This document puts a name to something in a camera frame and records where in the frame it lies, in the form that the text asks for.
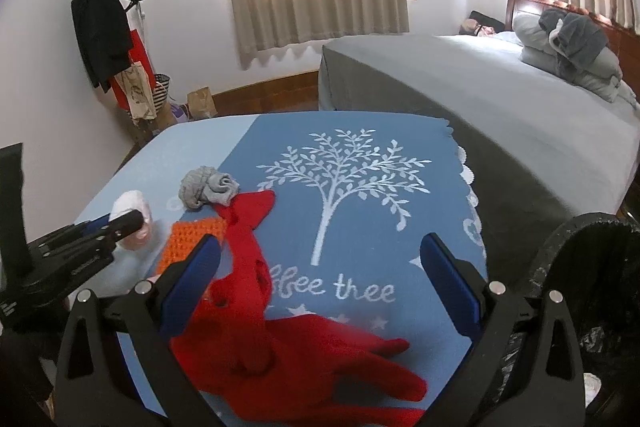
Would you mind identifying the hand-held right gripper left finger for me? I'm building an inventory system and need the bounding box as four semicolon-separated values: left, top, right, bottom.
54;234;223;427

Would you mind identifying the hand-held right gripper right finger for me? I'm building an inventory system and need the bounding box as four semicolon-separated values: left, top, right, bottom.
421;233;587;427

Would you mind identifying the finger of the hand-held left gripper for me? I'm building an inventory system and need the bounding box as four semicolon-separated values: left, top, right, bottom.
80;210;147;258
37;213;112;253

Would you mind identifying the white pink cloth wad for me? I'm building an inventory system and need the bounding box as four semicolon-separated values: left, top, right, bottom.
111;190;153;253

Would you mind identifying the orange foam net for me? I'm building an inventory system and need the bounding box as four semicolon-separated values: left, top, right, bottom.
157;217;228;278

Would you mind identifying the grey sock ball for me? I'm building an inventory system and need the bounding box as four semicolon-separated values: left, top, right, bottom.
179;167;238;212

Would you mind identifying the red rubber glove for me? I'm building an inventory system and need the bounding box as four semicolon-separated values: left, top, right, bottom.
170;189;430;423

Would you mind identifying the black-lined trash bin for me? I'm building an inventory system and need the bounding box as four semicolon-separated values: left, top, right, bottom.
527;212;640;427

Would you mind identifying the person's dark clothing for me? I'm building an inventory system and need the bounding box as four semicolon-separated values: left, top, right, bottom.
0;332;56;427

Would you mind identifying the blue tree-print tablecloth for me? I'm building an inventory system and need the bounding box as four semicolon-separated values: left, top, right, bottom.
70;112;488;427

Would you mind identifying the beige tote bag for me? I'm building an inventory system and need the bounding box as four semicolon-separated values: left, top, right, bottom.
114;62;158;124

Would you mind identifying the striped basket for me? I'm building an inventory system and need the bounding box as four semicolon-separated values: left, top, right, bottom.
150;73;172;118

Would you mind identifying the brown paper bag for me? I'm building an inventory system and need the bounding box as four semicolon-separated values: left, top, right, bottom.
186;87;217;120

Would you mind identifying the red bag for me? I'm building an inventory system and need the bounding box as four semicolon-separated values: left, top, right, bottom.
111;29;151;108

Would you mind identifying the grey bed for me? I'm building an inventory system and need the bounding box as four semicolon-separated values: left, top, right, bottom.
318;31;640;228

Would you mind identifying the black coat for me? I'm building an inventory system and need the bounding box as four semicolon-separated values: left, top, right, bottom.
70;0;135;94

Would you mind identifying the pink bag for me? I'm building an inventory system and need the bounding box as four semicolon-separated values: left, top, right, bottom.
460;19;498;38

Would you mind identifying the folded light grey quilt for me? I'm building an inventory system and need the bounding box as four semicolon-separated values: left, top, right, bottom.
512;9;638;104

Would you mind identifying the black pillow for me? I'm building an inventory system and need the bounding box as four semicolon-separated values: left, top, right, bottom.
469;10;506;30

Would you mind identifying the dark grey blanket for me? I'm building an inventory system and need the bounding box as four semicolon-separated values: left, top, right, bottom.
539;8;612;72

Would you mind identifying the wooden headboard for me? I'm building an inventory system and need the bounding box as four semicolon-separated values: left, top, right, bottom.
505;0;640;80

